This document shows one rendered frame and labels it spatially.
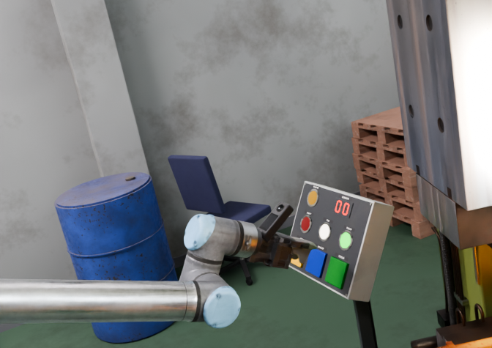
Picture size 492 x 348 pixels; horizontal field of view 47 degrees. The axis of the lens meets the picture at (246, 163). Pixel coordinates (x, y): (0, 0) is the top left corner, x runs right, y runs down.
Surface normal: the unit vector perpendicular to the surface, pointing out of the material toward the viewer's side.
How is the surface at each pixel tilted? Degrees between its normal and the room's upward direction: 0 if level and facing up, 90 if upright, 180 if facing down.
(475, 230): 90
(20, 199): 90
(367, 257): 90
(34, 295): 58
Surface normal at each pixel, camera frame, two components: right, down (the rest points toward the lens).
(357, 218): -0.84, -0.22
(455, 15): 0.07, 0.25
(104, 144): 0.39, 0.17
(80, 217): -0.26, 0.31
